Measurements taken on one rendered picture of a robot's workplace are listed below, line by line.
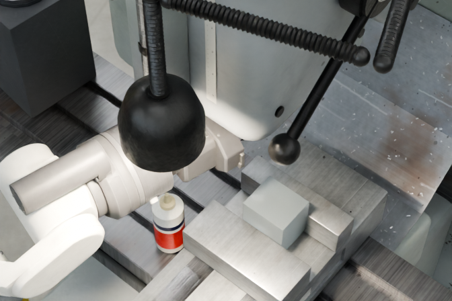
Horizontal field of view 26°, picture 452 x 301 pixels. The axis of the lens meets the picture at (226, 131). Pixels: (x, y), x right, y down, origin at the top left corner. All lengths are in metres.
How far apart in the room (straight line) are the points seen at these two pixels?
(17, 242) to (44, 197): 1.51
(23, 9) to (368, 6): 0.58
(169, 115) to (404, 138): 0.68
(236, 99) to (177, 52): 0.07
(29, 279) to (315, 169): 0.45
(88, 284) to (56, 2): 0.38
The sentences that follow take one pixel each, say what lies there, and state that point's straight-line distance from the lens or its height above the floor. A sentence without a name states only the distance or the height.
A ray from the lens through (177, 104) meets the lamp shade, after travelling 0.77.
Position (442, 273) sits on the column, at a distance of 1.78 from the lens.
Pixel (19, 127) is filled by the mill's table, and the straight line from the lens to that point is 1.44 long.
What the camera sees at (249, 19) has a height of 1.59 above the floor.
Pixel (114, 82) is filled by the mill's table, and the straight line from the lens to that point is 1.46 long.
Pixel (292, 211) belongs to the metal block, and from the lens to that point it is 1.15.
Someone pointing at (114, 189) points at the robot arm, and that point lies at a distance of 0.99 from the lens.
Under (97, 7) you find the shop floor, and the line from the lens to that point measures 2.94.
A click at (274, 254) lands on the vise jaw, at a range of 1.16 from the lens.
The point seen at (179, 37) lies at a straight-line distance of 0.86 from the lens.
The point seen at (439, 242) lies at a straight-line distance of 1.65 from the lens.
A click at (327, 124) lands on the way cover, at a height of 0.93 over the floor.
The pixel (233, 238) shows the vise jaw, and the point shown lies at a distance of 1.17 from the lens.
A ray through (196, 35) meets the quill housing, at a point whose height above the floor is 1.44.
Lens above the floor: 2.07
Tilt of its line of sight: 53 degrees down
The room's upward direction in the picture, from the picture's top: straight up
